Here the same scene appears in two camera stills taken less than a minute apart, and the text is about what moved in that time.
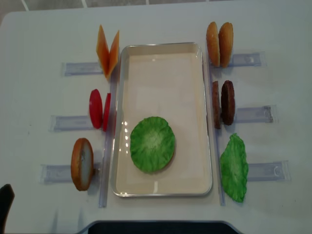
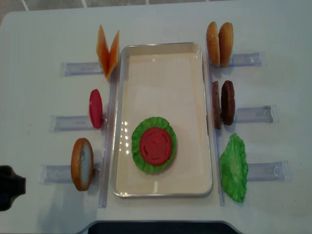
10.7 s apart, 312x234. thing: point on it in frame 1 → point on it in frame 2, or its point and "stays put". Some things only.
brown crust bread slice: (82, 164) stays put
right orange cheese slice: (113, 55) stays put
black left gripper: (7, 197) → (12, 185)
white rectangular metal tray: (165, 80) stays put
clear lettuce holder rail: (278, 171) stays put
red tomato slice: (107, 113) → (155, 146)
